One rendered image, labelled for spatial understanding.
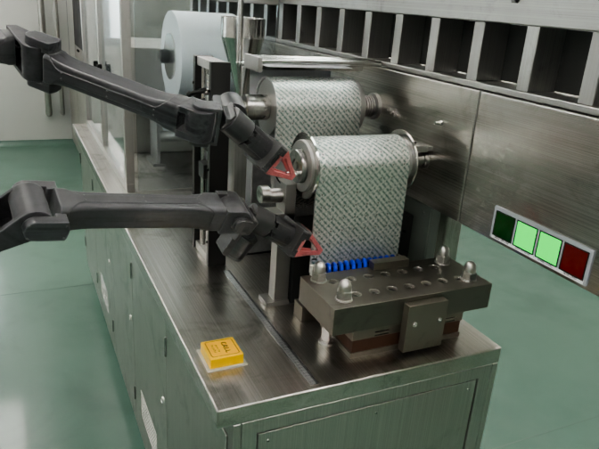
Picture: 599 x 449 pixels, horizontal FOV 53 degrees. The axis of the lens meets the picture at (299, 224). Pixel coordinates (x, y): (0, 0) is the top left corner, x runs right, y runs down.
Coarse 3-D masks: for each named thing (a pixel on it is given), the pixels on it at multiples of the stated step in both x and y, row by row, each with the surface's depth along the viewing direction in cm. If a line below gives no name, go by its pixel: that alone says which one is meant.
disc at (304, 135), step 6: (306, 132) 132; (300, 138) 134; (306, 138) 131; (312, 138) 129; (312, 144) 129; (312, 150) 129; (318, 156) 127; (318, 162) 127; (318, 168) 128; (318, 174) 128; (318, 180) 128; (312, 186) 131; (300, 192) 136; (306, 192) 134; (312, 192) 131; (306, 198) 134
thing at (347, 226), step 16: (368, 192) 136; (384, 192) 138; (400, 192) 140; (320, 208) 132; (336, 208) 134; (352, 208) 136; (368, 208) 138; (384, 208) 140; (400, 208) 142; (320, 224) 134; (336, 224) 136; (352, 224) 137; (368, 224) 139; (384, 224) 141; (400, 224) 143; (320, 240) 135; (336, 240) 137; (352, 240) 139; (368, 240) 141; (384, 240) 143; (320, 256) 137; (336, 256) 139; (352, 256) 141; (368, 256) 143
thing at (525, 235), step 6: (522, 228) 120; (528, 228) 118; (534, 228) 117; (516, 234) 121; (522, 234) 120; (528, 234) 118; (534, 234) 117; (516, 240) 121; (522, 240) 120; (528, 240) 118; (534, 240) 117; (522, 246) 120; (528, 246) 119
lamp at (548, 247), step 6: (540, 234) 116; (546, 234) 114; (540, 240) 116; (546, 240) 114; (552, 240) 113; (558, 240) 112; (540, 246) 116; (546, 246) 114; (552, 246) 113; (558, 246) 112; (540, 252) 116; (546, 252) 115; (552, 252) 113; (558, 252) 112; (546, 258) 115; (552, 258) 114; (552, 264) 114
